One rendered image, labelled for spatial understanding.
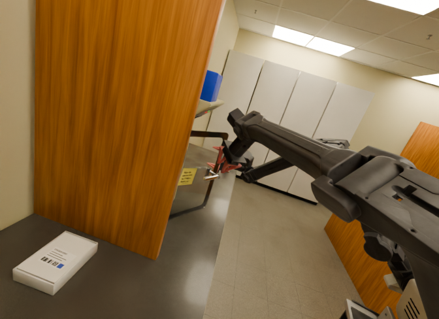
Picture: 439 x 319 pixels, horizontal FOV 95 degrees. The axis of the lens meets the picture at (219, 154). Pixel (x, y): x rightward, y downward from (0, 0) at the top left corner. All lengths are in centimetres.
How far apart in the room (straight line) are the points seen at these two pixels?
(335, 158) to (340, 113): 367
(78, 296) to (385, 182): 74
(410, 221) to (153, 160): 57
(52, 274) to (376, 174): 76
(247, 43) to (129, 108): 378
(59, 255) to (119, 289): 20
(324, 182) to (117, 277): 66
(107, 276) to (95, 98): 54
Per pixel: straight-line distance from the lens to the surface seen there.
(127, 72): 64
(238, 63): 378
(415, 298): 87
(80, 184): 83
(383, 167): 33
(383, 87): 476
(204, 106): 64
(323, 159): 36
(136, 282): 78
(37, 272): 78
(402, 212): 29
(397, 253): 91
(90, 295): 76
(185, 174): 82
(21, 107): 88
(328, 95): 392
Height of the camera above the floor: 156
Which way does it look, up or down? 18 degrees down
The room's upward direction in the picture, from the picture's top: 18 degrees clockwise
